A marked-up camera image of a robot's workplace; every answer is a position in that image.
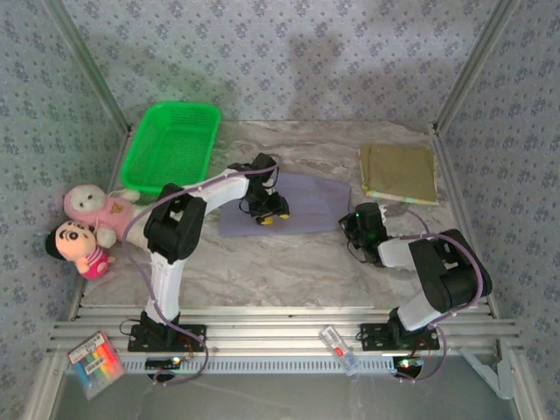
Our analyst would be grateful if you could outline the pink hooded plush doll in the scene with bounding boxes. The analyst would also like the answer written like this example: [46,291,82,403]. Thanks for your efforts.
[62,183,154,249]

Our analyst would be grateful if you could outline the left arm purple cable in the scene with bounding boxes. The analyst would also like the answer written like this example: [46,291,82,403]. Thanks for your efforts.
[122,161,282,389]

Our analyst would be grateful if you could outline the aluminium side rail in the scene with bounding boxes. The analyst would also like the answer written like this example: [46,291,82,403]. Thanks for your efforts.
[432,129,500,319]

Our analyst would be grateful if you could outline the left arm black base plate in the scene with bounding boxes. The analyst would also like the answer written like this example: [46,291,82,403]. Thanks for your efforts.
[127,324,207,353]

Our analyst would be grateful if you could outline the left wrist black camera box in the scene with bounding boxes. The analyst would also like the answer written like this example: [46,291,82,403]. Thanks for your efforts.
[250,152,280,177]

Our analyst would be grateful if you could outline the clear plastic package red label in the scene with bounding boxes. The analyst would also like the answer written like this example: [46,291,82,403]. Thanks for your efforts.
[318,325,364,377]

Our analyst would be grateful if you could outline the grey metal corner bracket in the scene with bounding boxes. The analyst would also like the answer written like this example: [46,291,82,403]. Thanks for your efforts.
[458,347,515,400]

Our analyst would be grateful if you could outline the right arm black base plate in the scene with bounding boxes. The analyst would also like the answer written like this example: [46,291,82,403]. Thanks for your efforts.
[359,322,440,351]

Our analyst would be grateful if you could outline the aluminium frame rails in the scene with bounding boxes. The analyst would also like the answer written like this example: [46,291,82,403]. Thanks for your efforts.
[47,305,524,352]

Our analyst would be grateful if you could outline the green plastic basket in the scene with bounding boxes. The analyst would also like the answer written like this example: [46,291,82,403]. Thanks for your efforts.
[120,101,222,195]

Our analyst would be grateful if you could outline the coloured marker pack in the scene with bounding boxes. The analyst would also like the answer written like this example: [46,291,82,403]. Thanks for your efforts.
[66,330,127,402]

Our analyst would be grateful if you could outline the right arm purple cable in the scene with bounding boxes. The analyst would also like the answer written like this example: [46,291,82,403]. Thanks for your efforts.
[387,206,487,386]

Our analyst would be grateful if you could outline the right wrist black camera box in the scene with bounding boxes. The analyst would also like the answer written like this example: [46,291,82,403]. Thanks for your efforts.
[355,201,387,229]

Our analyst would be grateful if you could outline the khaki skirt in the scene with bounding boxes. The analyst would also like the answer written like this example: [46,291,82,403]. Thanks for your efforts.
[359,143,439,205]

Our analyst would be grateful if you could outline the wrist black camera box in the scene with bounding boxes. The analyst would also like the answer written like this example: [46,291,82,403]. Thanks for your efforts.
[355,201,387,229]
[250,152,280,177]

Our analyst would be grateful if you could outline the lavender skirt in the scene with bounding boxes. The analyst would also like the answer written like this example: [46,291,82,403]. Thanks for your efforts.
[217,171,354,238]

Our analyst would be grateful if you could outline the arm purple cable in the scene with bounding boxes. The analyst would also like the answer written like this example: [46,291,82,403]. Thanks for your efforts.
[122,161,282,389]
[387,206,487,386]

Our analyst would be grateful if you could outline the small black controller board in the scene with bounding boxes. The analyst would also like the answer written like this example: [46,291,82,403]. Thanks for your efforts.
[393,356,425,380]
[145,356,183,369]

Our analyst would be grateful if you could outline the black haired plush doll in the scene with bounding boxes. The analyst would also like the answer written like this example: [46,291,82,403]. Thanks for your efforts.
[43,220,117,282]

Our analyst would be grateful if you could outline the aluminium frame post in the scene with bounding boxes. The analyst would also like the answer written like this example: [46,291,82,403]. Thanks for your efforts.
[431,0,522,135]
[43,0,133,137]

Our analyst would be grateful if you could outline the grey slotted cable duct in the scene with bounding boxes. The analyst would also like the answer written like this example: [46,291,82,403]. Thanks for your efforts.
[117,354,397,375]

